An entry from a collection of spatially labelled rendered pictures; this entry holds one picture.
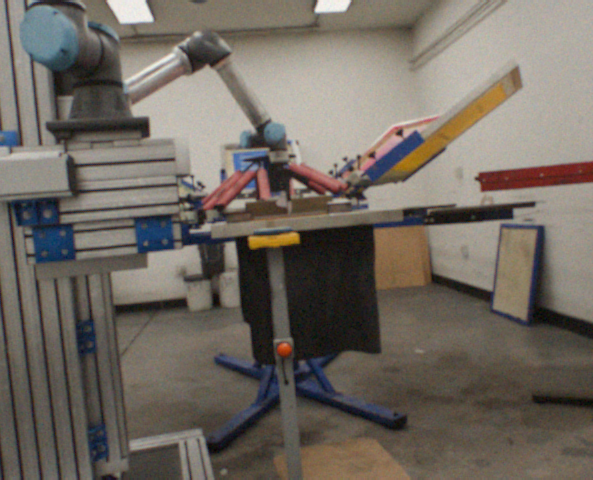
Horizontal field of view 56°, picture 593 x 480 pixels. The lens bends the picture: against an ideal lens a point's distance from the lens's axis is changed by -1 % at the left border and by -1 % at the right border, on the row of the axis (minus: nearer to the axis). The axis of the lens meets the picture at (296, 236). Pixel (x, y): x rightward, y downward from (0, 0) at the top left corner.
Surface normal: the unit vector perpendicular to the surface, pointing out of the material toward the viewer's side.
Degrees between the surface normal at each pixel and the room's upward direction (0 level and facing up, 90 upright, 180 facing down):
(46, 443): 90
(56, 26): 98
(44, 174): 90
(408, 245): 78
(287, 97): 90
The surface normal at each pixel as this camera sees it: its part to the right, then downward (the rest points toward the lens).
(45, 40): -0.18, 0.20
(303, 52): 0.11, 0.04
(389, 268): 0.08, -0.17
